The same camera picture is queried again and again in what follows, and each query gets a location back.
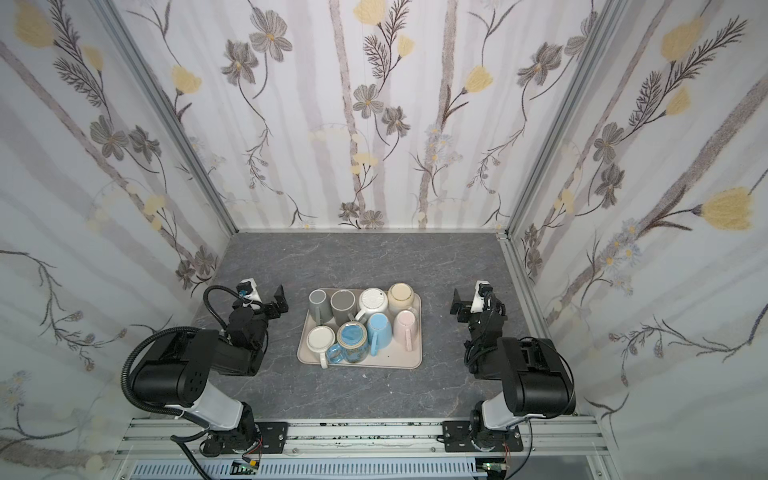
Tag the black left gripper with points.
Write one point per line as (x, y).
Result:
(269, 309)

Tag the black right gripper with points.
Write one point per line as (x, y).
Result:
(466, 306)

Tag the light grey mug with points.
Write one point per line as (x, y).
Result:
(320, 308)

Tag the white mug red inside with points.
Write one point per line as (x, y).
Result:
(319, 340)

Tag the beige plastic tray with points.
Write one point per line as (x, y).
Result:
(393, 357)

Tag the blue glass patterned mug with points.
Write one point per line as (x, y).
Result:
(351, 344)

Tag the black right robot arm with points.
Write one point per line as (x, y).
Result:
(536, 382)

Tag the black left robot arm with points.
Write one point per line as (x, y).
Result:
(168, 373)

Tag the cream round mug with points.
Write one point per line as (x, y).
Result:
(400, 297)

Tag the pink mug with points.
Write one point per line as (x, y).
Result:
(405, 329)

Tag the dark grey mug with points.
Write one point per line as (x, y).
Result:
(344, 306)

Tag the light blue mug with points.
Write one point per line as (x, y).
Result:
(379, 333)

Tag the right corner aluminium profile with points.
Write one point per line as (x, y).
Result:
(595, 47)

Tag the corner aluminium profile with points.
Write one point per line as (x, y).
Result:
(115, 27)
(595, 47)

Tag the left corner aluminium profile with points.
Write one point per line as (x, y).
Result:
(115, 27)

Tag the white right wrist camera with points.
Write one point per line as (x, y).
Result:
(479, 302)

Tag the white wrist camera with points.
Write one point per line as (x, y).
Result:
(248, 291)
(479, 302)

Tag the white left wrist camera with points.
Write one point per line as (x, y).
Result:
(248, 291)

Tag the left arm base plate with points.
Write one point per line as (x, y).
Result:
(272, 437)

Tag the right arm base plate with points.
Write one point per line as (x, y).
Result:
(466, 437)

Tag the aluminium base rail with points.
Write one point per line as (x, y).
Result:
(420, 437)

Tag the white vented cable duct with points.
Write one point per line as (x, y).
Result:
(353, 468)

